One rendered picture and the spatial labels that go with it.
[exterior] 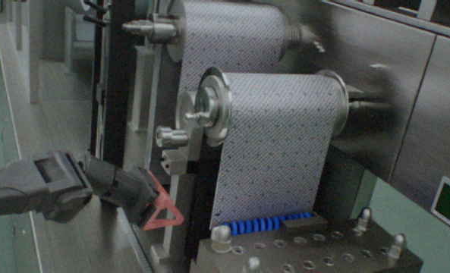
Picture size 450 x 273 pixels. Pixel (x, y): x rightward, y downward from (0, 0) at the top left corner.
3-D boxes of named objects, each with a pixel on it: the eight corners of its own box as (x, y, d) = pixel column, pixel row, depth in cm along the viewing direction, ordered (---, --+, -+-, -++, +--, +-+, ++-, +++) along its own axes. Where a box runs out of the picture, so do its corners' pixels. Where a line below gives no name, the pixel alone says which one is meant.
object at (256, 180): (209, 228, 96) (223, 142, 89) (309, 215, 106) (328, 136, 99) (210, 230, 95) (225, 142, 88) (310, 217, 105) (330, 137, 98)
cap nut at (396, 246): (382, 249, 96) (388, 229, 95) (395, 246, 98) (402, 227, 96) (394, 260, 93) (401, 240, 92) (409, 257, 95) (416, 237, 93)
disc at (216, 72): (192, 127, 100) (201, 57, 94) (194, 127, 100) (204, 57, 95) (222, 160, 88) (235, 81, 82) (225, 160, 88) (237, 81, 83)
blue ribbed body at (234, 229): (216, 234, 96) (218, 219, 95) (307, 222, 105) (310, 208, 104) (224, 245, 93) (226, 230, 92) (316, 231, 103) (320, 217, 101)
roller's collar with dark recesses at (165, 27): (144, 39, 110) (146, 10, 108) (170, 41, 113) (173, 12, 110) (153, 47, 105) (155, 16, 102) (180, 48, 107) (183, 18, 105)
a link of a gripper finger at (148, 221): (175, 243, 86) (131, 226, 81) (162, 221, 92) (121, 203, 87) (197, 212, 86) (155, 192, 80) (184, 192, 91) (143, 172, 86)
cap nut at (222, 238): (208, 242, 90) (211, 221, 88) (226, 240, 91) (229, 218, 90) (215, 254, 87) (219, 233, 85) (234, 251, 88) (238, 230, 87)
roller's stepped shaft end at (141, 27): (120, 32, 106) (121, 17, 104) (147, 34, 108) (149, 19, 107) (124, 36, 103) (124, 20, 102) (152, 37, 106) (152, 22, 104)
